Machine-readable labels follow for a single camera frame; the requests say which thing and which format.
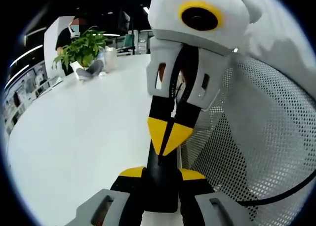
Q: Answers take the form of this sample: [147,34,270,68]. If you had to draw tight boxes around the black softbox lamp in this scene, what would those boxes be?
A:
[118,9,131,33]

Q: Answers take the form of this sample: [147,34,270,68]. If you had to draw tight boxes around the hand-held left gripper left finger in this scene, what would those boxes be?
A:
[76,166,147,226]

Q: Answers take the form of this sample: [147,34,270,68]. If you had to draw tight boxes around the black remote control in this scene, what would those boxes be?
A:
[140,136,184,214]

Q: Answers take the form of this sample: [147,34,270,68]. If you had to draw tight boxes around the green potted plant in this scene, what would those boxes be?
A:
[52,25,110,81]

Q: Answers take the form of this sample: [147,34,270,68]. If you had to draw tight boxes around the white perforated mesh basket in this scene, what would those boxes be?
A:
[181,55,316,226]

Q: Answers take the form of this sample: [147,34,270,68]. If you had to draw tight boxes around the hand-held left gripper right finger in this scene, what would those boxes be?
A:
[177,168,251,226]

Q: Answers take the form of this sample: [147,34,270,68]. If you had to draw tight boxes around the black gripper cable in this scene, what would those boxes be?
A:
[237,174,316,207]

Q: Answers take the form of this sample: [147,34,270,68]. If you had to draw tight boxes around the clear plastic bottle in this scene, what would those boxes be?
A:
[104,47,118,71]

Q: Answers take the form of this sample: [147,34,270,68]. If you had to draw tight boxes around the black light stand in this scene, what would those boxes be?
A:
[130,13,136,55]

